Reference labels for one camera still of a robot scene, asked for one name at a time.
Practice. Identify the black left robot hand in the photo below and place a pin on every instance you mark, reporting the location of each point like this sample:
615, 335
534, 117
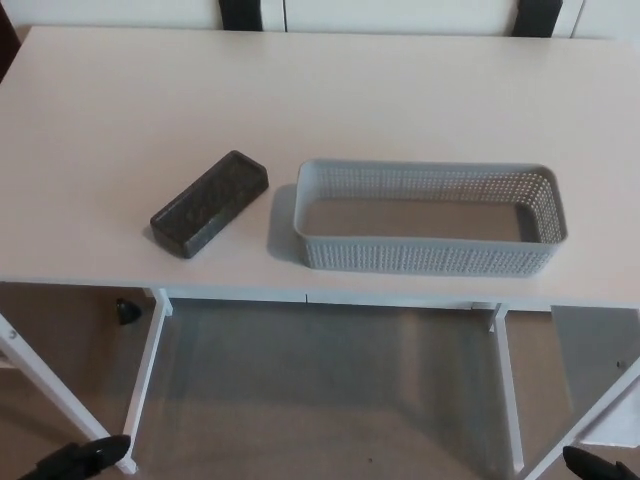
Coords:
85, 455

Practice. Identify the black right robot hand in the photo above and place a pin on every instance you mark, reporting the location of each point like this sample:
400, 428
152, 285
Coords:
595, 467

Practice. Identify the dark grey board eraser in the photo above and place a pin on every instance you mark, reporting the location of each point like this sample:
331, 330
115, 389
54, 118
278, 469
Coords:
210, 205

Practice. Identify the white desk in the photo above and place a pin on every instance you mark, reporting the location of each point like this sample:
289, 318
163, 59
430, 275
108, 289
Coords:
200, 100

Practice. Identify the grey perforated plastic basket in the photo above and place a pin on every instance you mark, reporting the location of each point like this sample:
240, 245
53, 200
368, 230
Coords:
425, 257

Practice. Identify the dark brown panel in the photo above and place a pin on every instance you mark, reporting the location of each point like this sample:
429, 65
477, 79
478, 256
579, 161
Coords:
6, 35

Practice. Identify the white cabinet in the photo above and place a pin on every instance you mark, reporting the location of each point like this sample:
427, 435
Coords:
390, 15

